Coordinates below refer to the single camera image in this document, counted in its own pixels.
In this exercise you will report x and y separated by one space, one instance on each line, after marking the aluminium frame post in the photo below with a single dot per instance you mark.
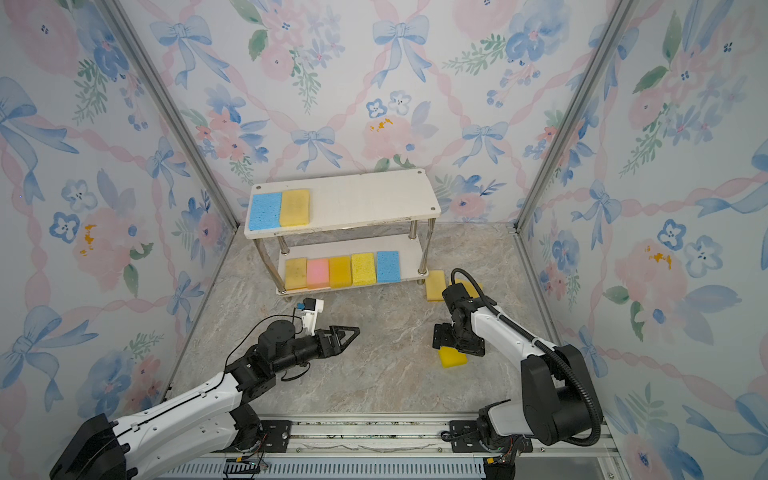
126 34
607 41

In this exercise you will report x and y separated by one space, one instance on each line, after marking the left aluminium frame post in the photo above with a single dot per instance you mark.
126 34

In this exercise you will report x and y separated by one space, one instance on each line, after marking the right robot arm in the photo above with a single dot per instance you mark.
558 398

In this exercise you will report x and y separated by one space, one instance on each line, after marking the right aluminium frame post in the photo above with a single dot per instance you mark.
607 41

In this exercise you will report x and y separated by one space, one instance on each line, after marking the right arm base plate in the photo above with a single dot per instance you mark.
465 436

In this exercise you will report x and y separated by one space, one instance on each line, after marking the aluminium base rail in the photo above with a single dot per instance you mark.
389 435

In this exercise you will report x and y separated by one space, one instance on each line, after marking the bright yellow sponge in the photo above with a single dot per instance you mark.
451 357

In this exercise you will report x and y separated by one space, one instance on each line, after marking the dark yellow sponge centre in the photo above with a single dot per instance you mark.
471 290

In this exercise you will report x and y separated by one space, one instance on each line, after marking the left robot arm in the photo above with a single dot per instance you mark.
215 416

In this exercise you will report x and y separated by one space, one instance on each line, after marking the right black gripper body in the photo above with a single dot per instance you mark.
461 335

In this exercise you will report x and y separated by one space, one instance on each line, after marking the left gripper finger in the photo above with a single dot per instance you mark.
345 333
338 343

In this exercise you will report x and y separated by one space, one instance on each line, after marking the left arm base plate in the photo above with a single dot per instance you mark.
270 436

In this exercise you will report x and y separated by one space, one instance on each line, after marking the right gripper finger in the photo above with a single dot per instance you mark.
443 336
474 346

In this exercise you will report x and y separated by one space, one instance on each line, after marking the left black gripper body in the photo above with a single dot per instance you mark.
304 349

